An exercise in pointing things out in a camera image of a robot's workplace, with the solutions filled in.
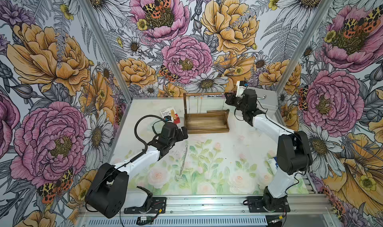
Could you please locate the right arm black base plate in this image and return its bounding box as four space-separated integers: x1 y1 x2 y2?
242 196 291 213

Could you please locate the red white small box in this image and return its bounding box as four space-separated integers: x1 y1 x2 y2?
160 107 181 124

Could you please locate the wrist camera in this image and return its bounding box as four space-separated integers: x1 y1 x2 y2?
236 81 248 97
164 115 172 122

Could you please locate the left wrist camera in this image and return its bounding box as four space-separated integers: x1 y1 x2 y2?
164 115 172 122

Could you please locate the silver metal first-aid case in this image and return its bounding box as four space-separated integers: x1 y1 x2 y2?
254 88 278 121

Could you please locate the aluminium front rail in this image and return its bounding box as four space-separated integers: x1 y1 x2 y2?
77 194 342 227

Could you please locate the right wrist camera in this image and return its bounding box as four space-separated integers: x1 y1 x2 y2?
236 81 248 97

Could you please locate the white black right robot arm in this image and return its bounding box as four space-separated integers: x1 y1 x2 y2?
224 88 313 213

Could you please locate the wooden jewelry display stand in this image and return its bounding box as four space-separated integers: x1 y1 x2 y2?
183 92 229 134

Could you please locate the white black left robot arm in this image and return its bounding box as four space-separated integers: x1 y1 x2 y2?
85 122 188 219

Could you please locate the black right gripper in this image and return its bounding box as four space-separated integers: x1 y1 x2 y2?
224 92 248 112

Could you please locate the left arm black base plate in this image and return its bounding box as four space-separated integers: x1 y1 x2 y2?
123 197 167 214

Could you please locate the small green circuit board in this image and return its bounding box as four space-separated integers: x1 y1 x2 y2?
136 216 147 226

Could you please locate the white blue tube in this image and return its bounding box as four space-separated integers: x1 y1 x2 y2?
267 157 278 175

